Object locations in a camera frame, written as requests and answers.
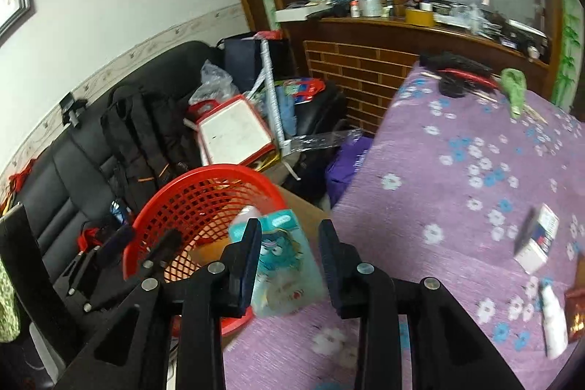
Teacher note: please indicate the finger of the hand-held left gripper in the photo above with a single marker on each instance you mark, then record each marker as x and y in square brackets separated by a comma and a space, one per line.
[116, 241]
[167, 246]

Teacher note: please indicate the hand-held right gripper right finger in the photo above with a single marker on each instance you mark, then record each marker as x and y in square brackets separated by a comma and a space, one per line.
[330, 271]

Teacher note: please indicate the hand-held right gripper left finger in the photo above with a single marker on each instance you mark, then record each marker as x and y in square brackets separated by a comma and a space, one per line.
[250, 271]

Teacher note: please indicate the cartoon print tissue pack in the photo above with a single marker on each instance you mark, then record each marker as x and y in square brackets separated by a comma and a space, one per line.
[283, 266]

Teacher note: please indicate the red plastic mesh basket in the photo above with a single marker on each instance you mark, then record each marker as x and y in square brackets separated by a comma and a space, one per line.
[201, 198]

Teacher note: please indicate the black leather sofa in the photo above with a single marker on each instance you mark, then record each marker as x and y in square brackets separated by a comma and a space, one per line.
[68, 180]

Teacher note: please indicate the black backpack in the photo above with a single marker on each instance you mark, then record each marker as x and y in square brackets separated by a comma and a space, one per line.
[137, 143]

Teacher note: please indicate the purple bag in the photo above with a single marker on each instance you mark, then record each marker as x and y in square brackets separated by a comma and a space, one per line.
[347, 170]

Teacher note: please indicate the purple floral tablecloth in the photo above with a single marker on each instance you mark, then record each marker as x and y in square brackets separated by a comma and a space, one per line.
[434, 198]

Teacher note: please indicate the red framed white board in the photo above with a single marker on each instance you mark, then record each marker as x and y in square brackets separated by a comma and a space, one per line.
[233, 134]

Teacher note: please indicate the small black device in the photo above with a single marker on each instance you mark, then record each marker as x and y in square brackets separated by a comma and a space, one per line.
[73, 109]

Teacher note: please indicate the clear plastic bag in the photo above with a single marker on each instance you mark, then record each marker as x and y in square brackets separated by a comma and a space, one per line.
[215, 81]

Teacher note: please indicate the red blue toy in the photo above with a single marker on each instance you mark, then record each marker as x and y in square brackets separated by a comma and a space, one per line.
[301, 90]

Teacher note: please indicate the dark gift bag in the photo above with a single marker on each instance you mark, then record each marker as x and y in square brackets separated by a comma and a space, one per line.
[247, 61]

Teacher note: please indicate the wooden brick pattern counter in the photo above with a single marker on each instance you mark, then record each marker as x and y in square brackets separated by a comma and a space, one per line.
[356, 70]

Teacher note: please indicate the small white blue box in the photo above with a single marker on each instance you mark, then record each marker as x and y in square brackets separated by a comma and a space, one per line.
[537, 241]

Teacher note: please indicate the small black case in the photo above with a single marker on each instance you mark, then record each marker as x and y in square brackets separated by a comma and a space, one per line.
[451, 90]

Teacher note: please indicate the white spray bottle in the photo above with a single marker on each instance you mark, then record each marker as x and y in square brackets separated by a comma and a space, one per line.
[554, 321]

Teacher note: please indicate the long black object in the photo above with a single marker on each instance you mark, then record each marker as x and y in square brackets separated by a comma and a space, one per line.
[452, 62]

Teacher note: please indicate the yellow brown cardboard box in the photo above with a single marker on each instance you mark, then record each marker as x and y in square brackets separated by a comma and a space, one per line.
[576, 312]

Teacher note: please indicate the green cloth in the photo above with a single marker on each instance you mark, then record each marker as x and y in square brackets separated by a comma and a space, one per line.
[514, 90]

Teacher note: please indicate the white flat book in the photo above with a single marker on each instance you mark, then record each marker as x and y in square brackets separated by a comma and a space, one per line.
[301, 12]

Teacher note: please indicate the yellow tape roll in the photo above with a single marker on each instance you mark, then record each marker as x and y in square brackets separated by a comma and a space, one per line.
[420, 17]

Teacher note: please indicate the metal pot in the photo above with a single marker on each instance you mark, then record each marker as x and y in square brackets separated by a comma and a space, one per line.
[370, 4]

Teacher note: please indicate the dark picture frame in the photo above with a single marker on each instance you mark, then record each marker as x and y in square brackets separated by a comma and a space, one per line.
[18, 6]

